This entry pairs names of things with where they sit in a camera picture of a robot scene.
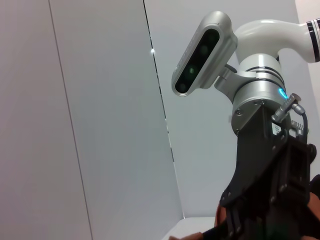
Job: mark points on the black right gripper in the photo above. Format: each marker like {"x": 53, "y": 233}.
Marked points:
{"x": 252, "y": 162}

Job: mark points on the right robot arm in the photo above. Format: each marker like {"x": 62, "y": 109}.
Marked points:
{"x": 257, "y": 82}

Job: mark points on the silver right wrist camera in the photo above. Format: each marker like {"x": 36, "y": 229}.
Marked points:
{"x": 200, "y": 57}

